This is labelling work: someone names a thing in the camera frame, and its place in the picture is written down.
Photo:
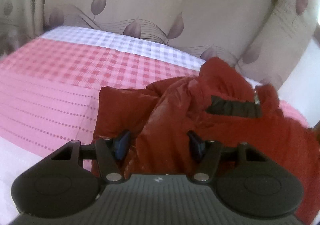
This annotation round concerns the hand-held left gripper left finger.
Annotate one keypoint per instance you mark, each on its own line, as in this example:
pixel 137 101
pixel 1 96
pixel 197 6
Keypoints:
pixel 121 145

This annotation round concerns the red jacket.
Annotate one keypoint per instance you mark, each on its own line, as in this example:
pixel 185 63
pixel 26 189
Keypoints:
pixel 250 139

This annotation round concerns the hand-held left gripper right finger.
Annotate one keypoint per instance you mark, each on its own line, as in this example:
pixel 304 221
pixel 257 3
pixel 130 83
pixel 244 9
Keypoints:
pixel 197 147

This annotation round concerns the pink checked blanket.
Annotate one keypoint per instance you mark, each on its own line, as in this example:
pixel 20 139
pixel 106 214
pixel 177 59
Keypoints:
pixel 50 77

